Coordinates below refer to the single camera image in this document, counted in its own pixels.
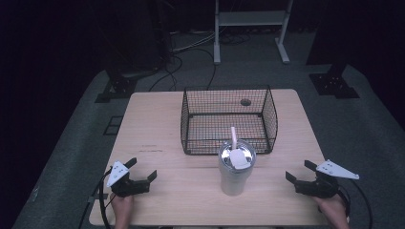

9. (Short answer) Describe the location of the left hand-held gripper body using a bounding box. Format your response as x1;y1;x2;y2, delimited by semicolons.
105;160;151;198

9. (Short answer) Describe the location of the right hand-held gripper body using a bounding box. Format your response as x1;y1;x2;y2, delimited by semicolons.
294;158;360;199

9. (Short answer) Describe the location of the white tumbler with straw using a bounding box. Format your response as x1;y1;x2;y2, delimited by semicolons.
218;126;257;197

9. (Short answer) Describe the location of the black wire basket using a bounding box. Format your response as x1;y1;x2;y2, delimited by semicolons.
180;84;279;156

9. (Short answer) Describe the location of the person's left hand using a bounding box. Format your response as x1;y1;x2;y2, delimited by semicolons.
109;193;135;229

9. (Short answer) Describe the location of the person's right hand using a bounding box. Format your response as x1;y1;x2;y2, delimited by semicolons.
312;194;352;229

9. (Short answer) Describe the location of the black floor tape square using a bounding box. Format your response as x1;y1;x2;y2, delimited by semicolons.
102;115;124;136

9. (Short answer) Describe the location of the black stand base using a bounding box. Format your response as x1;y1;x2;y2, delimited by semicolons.
95;71;139;104
308;62;361;100

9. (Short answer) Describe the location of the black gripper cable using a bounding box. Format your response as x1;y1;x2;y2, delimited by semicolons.
337;178;373;229
77;167;116;229

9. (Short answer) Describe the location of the black floor cable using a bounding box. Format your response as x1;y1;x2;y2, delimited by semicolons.
147;47;218;93

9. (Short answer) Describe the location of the white floor cable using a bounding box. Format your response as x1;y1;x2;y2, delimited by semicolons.
171;30;218;54

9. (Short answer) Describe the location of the white metal desk frame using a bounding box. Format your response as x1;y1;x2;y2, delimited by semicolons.
213;0;294;66

